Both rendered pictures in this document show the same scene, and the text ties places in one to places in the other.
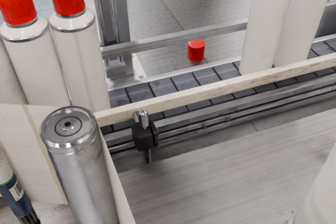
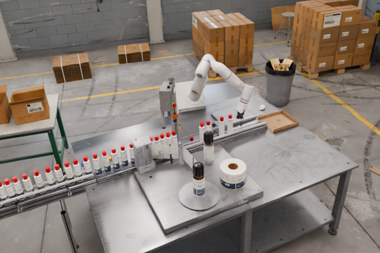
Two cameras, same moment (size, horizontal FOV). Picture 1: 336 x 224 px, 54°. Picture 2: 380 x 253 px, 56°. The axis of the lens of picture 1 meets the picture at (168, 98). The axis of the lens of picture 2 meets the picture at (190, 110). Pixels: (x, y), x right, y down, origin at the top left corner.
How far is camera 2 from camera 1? 2.72 m
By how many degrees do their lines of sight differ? 14
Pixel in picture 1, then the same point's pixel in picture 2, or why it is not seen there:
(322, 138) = not seen: hidden behind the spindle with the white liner
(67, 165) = (180, 148)
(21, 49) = (168, 140)
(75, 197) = (180, 152)
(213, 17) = (195, 130)
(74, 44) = (174, 139)
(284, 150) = not seen: hidden behind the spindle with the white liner
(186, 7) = (188, 128)
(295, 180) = not seen: hidden behind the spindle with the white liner
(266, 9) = (201, 131)
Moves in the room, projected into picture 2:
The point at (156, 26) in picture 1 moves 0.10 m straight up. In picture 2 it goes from (182, 134) to (181, 125)
